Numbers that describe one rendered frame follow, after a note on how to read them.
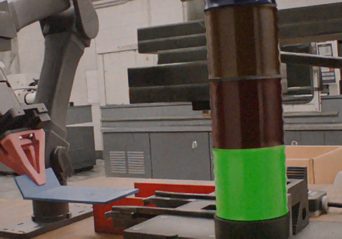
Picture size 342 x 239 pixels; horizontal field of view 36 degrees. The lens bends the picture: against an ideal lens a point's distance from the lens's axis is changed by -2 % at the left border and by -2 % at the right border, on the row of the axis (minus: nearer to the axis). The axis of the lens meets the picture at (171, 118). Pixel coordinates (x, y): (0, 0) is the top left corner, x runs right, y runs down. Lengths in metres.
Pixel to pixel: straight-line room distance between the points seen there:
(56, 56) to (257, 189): 0.74
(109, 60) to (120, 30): 2.49
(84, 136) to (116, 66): 1.74
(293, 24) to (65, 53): 0.56
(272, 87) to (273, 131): 0.02
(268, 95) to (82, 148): 7.65
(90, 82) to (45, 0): 8.56
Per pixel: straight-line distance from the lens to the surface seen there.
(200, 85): 0.49
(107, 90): 6.62
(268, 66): 0.27
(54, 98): 0.93
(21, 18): 0.87
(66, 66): 0.97
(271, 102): 0.27
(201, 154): 5.86
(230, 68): 0.26
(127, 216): 0.60
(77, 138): 7.83
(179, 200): 0.65
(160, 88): 0.51
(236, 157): 0.26
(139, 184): 0.95
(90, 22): 1.01
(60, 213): 0.93
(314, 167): 2.86
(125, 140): 6.46
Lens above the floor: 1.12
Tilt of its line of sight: 3 degrees down
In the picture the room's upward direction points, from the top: 4 degrees counter-clockwise
